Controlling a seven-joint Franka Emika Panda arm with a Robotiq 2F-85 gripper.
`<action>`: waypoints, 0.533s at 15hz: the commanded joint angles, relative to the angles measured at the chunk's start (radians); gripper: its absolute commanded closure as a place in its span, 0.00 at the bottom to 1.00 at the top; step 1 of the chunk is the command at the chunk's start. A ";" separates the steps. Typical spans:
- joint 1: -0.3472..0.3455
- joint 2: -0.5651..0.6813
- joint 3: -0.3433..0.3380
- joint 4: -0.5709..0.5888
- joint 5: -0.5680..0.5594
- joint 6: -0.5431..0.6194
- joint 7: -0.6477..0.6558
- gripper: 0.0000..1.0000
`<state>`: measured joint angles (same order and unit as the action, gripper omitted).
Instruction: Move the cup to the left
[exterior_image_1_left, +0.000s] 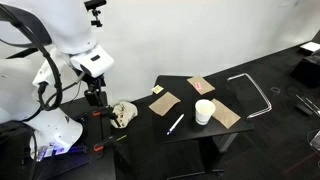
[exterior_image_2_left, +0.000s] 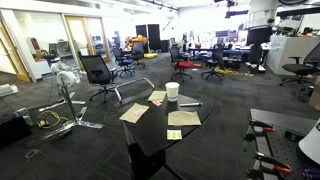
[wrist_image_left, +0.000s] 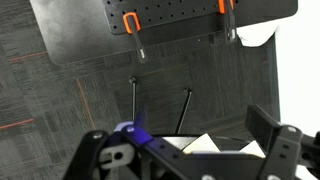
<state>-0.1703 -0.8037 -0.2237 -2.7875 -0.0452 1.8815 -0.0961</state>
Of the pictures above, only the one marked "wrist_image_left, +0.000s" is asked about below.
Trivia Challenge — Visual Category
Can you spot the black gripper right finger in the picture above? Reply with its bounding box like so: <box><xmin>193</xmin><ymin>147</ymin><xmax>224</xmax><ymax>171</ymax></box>
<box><xmin>244</xmin><ymin>104</ymin><xmax>304</xmax><ymax>180</ymax></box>

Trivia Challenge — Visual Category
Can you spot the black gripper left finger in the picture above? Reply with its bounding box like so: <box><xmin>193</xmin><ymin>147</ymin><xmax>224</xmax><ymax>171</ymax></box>
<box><xmin>62</xmin><ymin>129</ymin><xmax>111</xmax><ymax>180</ymax></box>

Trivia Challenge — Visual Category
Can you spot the long brown paper napkin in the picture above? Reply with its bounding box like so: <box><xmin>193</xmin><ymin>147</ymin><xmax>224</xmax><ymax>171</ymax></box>
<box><xmin>239</xmin><ymin>139</ymin><xmax>267</xmax><ymax>158</ymax></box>

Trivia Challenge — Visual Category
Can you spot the white crumpled cloth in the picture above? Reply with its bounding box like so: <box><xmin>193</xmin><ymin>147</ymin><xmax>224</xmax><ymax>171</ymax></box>
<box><xmin>235</xmin><ymin>16</ymin><xmax>284</xmax><ymax>48</ymax></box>

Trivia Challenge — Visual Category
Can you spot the black perforated breadboard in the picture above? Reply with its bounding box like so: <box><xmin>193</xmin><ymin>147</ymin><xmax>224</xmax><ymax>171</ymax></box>
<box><xmin>101</xmin><ymin>0</ymin><xmax>299</xmax><ymax>36</ymax></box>

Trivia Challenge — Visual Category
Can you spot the small black pedestal table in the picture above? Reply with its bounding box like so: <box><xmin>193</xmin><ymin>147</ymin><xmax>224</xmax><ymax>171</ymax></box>
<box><xmin>128</xmin><ymin>75</ymin><xmax>268</xmax><ymax>158</ymax></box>

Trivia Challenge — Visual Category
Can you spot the orange-handled black bar clamp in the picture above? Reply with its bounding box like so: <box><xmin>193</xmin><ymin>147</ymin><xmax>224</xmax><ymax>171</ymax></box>
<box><xmin>121</xmin><ymin>11</ymin><xmax>149</xmax><ymax>64</ymax></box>
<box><xmin>217</xmin><ymin>0</ymin><xmax>238</xmax><ymax>44</ymax></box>

